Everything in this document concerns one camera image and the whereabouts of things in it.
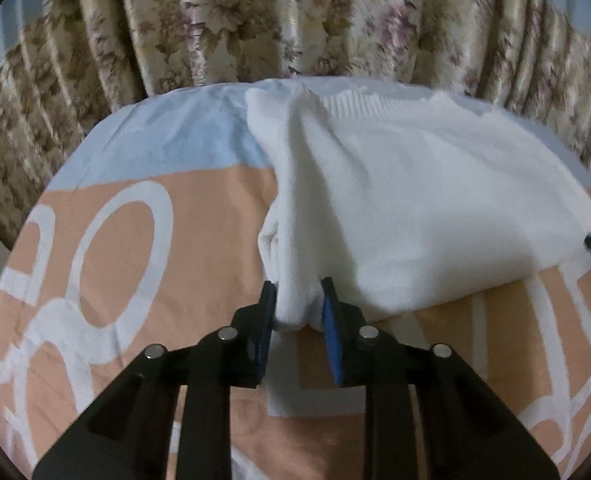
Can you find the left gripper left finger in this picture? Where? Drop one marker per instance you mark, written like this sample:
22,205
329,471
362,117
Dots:
126,433

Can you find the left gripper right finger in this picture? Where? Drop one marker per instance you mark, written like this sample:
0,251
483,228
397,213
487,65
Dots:
428,414

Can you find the white knit sweater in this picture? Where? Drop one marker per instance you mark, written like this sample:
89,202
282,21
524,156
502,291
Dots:
405,204

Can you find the orange white lettered blanket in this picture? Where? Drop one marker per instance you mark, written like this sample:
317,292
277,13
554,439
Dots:
149,234

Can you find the blue floral curtain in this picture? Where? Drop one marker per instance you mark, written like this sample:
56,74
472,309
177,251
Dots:
67,64

